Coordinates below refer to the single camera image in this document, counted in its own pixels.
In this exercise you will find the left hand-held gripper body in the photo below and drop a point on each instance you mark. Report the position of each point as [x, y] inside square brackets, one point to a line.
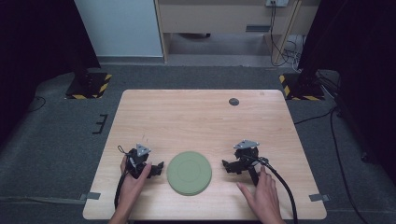
[138, 156]

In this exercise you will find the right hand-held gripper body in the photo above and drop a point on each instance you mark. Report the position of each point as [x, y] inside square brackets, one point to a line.
[248, 153]

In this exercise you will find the green round plate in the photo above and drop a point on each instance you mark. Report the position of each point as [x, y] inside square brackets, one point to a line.
[189, 173]

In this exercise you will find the person's left hand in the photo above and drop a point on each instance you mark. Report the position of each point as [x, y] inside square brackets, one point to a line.
[133, 186]

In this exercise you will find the person's right hand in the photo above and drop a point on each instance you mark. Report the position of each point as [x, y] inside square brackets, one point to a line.
[262, 196]

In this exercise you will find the round grey table grommet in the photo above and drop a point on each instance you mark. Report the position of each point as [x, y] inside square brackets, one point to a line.
[233, 101]

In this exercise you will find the grey tape strip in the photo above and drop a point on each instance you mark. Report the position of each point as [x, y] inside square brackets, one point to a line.
[319, 197]
[91, 196]

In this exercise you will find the black stand base hazard stripes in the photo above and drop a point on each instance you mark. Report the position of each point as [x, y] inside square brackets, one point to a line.
[89, 86]
[301, 87]

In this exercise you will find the wooden cabinet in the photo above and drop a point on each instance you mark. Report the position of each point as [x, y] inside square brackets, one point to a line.
[230, 21]

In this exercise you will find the black curtain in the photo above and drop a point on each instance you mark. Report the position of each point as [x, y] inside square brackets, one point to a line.
[40, 56]
[358, 74]

